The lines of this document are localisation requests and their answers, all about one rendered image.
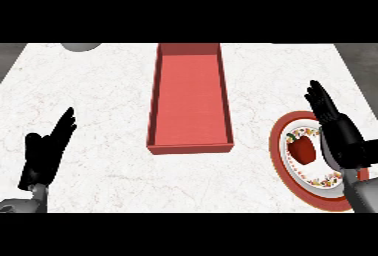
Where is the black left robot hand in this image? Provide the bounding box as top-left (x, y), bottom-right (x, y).
top-left (18, 106), bottom-right (79, 192)

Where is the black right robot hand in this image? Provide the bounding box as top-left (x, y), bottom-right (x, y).
top-left (303, 79), bottom-right (378, 170)

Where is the red bell pepper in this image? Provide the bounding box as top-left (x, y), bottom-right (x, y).
top-left (285, 132), bottom-right (318, 166)

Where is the red-rimmed white plate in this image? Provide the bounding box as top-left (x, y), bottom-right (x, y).
top-left (268, 110), bottom-right (372, 213)

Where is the red cardboard box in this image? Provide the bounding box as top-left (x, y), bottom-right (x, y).
top-left (145, 43), bottom-right (235, 156)

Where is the grey round object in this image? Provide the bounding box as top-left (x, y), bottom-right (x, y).
top-left (59, 43), bottom-right (104, 53)

